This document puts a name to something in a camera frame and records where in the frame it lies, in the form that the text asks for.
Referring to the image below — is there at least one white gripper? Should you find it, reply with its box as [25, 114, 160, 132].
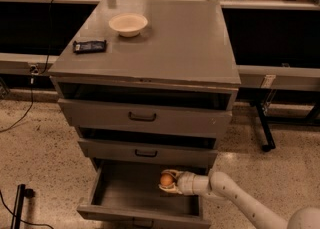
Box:
[159, 169, 195, 195]

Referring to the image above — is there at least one orange fruit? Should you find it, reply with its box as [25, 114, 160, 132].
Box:
[160, 174, 174, 187]

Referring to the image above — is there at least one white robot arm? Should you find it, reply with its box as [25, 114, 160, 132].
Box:
[159, 169, 320, 229]

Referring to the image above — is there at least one grey bottom drawer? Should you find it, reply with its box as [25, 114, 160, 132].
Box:
[77, 160, 211, 229]

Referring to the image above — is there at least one grey drawer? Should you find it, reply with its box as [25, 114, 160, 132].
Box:
[58, 99, 232, 138]
[77, 160, 211, 229]
[78, 138, 217, 168]

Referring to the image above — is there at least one grey top drawer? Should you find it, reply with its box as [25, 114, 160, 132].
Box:
[58, 99, 232, 138]

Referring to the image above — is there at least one grey middle drawer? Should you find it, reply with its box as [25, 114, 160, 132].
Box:
[78, 138, 217, 168]

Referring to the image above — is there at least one grey drawer cabinet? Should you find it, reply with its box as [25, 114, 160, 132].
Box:
[48, 0, 242, 229]

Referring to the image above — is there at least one black table leg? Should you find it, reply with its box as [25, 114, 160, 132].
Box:
[254, 101, 276, 152]

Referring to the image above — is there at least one dark blue snack bar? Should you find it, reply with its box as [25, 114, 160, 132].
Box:
[73, 40, 107, 54]

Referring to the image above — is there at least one white bowl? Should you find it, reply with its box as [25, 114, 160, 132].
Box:
[109, 13, 148, 37]

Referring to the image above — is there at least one black stand with cable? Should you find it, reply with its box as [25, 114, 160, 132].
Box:
[0, 184, 54, 229]

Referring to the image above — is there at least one black power cable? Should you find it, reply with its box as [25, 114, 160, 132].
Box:
[0, 0, 67, 134]

